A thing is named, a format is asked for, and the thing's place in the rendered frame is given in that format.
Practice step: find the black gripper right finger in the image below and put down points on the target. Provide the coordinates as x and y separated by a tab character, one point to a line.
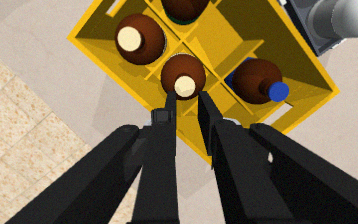
312	188

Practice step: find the dark grey tray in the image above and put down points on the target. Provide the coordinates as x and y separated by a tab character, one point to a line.
298	11

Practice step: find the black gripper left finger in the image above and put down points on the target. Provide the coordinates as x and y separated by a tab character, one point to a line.
92	189

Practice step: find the brown bottle with blue cap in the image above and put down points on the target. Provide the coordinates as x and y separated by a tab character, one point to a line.
255	82

